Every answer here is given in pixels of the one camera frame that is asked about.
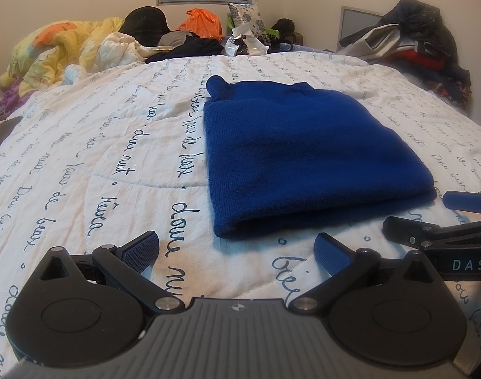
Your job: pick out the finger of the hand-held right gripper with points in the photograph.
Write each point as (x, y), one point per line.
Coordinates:
(406, 231)
(461, 201)

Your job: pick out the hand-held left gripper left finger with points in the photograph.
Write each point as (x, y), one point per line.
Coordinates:
(140, 248)

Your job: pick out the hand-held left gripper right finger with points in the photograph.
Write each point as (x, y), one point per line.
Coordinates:
(331, 252)

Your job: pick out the blue beaded sweater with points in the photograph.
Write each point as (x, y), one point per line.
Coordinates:
(295, 158)

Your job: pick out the white script-print quilt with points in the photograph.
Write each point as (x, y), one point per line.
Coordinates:
(106, 158)

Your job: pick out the navy floral cloth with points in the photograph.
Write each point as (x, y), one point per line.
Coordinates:
(449, 87)

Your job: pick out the red garment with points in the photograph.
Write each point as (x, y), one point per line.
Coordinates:
(418, 58)

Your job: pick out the grey and white garment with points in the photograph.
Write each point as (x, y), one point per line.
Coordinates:
(378, 43)

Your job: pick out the black flat object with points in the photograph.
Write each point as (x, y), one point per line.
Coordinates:
(3, 132)

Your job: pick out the dark puffer jacket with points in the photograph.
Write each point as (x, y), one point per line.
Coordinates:
(414, 15)

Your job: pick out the purple cloth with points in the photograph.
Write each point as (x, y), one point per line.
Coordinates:
(15, 92)

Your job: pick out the cream quilted jacket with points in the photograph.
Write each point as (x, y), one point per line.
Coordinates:
(114, 47)

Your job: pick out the grey framed panel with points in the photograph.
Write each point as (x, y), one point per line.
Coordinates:
(357, 23)

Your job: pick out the black garment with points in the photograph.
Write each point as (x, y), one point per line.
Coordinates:
(193, 49)

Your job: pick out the crumpled white plastic bag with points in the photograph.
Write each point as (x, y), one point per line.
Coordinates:
(248, 47)

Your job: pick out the dark fuzzy cloth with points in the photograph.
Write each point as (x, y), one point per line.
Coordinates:
(268, 40)

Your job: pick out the yellow cartoon quilt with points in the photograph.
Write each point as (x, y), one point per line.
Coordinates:
(47, 47)

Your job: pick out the black hat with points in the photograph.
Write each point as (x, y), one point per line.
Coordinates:
(146, 23)

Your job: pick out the green plastic chair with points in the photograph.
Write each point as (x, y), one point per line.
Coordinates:
(271, 31)

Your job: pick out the dark brown bag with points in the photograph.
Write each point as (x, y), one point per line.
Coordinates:
(288, 27)

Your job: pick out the orange plastic bag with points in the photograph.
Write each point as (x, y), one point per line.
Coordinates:
(203, 21)

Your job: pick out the floral pillow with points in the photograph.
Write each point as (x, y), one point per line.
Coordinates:
(246, 15)

